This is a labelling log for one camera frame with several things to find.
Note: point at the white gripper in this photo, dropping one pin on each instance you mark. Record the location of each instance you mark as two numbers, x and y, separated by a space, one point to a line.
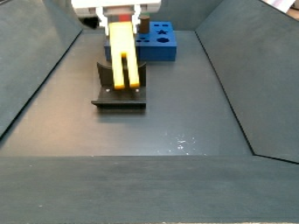
103 8

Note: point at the blue shape sorter board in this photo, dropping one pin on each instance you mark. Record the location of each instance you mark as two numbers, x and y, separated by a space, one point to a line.
156 45

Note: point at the red rectangular peg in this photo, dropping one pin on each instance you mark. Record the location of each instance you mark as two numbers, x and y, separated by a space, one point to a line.
124 18

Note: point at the brown cylinder peg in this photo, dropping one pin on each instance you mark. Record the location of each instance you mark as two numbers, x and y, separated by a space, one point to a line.
144 24

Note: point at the black curved stand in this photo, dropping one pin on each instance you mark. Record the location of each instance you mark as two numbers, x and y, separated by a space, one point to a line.
128 98

